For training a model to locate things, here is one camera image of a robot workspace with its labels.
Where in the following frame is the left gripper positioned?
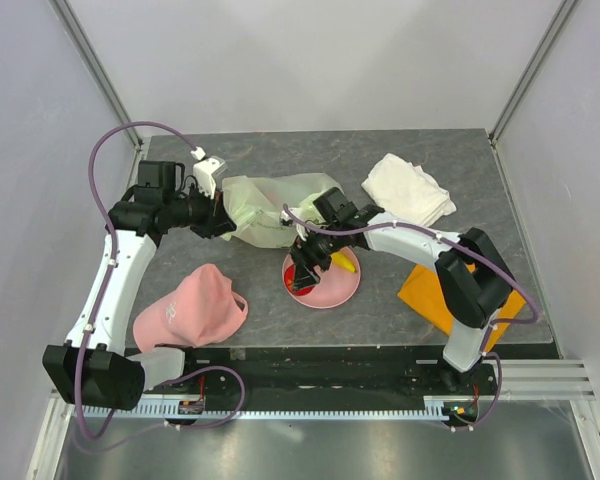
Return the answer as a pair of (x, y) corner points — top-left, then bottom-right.
(164, 182), (237, 239)

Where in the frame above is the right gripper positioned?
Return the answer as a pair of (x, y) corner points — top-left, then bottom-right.
(288, 222), (345, 291)

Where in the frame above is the red fake apple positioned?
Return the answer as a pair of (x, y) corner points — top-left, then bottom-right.
(283, 264), (317, 296)

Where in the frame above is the yellow fake banana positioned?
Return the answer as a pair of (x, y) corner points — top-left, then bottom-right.
(331, 252), (357, 273)

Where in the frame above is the translucent green plastic bag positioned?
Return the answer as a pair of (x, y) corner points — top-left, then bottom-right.
(222, 173), (340, 249)

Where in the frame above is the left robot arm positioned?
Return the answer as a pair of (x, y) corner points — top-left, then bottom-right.
(42, 156), (235, 411)

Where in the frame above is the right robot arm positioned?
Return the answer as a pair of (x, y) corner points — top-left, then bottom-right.
(280, 187), (513, 394)

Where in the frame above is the pink plate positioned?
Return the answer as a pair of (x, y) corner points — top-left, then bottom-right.
(282, 248), (361, 309)

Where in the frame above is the pink baseball cap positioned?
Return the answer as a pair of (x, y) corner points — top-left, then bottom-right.
(133, 264), (249, 352)

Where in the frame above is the orange folded cloth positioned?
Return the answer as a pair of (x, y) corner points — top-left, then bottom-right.
(397, 265), (526, 350)

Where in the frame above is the white folded towel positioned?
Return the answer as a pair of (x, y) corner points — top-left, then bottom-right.
(361, 153), (457, 227)

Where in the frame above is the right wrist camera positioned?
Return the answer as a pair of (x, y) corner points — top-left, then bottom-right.
(279, 208), (307, 238)

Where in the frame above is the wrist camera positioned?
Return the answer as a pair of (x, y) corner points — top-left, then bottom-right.
(190, 147), (227, 198)
(279, 208), (307, 238)

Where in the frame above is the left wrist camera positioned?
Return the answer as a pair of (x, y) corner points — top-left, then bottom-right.
(190, 147), (227, 198)

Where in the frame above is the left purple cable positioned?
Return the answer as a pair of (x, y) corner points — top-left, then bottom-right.
(72, 120), (206, 454)

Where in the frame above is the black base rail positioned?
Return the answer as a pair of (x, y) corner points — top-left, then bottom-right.
(144, 343), (501, 401)

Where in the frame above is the white cable duct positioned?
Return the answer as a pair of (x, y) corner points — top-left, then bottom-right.
(74, 394), (476, 422)

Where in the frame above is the left aluminium frame post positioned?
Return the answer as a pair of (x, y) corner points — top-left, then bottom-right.
(48, 0), (131, 124)

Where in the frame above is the aluminium frame post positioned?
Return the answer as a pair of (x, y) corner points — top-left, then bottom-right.
(488, 0), (580, 147)
(48, 0), (131, 124)

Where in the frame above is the right aluminium frame post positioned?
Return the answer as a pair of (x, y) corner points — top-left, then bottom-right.
(488, 0), (580, 147)

